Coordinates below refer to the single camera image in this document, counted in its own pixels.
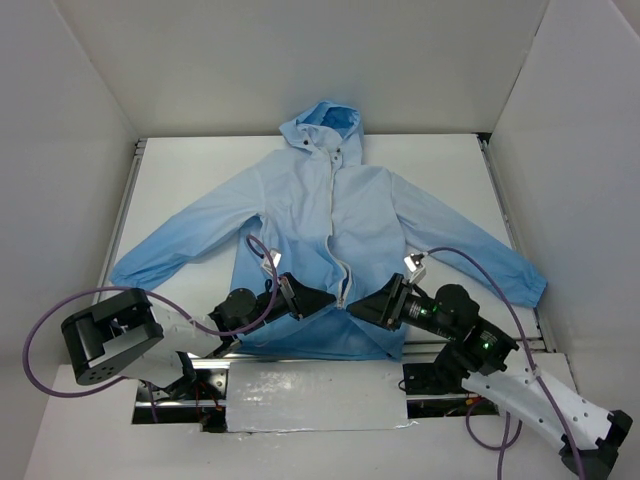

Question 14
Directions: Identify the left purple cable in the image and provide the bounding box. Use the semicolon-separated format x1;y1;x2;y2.
22;234;279;424

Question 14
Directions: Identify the light blue hooded jacket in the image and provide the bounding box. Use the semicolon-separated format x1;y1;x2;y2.
110;101;547;357

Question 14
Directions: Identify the right aluminium table rail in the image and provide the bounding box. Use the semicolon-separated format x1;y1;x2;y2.
475;132;558;353

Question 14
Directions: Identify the aluminium table rail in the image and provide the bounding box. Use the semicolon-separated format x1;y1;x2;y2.
475;132;558;353
97;138;148;287
189;343;444;362

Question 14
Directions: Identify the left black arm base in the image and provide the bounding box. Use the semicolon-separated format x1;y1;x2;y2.
132;358;228;433

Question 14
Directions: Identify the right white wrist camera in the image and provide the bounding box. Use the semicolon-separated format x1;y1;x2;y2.
404;252;426;285

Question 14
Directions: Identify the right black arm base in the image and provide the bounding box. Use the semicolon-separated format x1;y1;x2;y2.
398;362;498;420

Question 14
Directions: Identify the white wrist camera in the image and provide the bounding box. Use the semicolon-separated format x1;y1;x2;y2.
261;249;282;276
404;252;426;285

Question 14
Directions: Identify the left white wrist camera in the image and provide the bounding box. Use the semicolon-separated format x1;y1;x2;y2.
261;249;282;276

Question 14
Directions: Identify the front aluminium table rail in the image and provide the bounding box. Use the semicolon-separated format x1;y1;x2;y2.
189;343;444;362

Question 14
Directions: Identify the silver foil-covered panel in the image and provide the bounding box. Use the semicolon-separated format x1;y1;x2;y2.
226;360;411;433

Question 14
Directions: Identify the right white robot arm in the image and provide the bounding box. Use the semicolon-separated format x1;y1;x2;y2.
347;274;633;479

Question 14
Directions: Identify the left aluminium table rail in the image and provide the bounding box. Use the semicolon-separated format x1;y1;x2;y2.
97;138;148;287

